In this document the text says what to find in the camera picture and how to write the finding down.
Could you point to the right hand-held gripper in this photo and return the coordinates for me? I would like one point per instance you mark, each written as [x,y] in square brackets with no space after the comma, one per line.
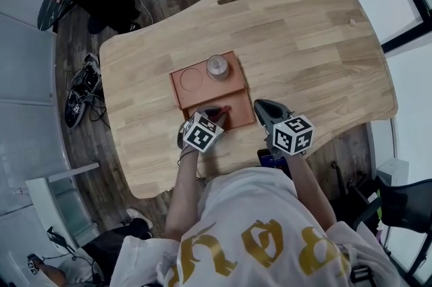
[292,137]

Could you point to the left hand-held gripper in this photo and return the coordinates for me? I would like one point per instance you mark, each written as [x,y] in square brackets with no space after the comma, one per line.
[200,134]

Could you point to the red and black utility knife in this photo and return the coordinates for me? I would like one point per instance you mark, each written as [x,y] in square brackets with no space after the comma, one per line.
[226,108]

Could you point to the brown box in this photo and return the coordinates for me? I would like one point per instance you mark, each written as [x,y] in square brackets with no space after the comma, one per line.
[209,91]

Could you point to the person's right forearm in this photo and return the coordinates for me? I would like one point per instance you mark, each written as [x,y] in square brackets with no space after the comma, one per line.
[312,191]

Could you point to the person's left forearm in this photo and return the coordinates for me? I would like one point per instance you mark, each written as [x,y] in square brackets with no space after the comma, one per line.
[184,191]

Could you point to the white box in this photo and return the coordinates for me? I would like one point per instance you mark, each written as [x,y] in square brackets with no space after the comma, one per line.
[393,171]

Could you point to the clear plastic cup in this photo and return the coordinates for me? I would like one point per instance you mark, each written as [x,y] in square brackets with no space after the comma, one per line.
[218,68]

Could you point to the dark phone with blue screen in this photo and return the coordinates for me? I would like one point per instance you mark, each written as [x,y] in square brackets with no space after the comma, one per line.
[270,160]

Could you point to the person's white shoe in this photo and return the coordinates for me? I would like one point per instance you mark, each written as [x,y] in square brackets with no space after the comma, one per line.
[140,216]

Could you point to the white shirt with gold print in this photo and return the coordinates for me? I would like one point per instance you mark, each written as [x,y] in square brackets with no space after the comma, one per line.
[263,238]

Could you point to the grey power strip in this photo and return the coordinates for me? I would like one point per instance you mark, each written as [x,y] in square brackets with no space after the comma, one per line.
[86,74]

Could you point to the dark patterned board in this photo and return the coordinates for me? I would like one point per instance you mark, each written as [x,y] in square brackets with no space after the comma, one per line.
[76,108]

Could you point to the black mesh chair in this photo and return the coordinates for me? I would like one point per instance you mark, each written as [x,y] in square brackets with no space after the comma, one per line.
[401,208]

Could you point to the person's black trousers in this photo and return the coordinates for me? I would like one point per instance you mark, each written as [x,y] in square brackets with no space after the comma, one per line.
[108,252]

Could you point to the white shelf unit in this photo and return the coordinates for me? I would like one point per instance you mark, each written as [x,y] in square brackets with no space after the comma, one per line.
[57,198]

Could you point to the round dark side table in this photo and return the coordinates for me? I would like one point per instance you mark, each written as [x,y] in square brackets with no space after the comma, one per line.
[52,7]

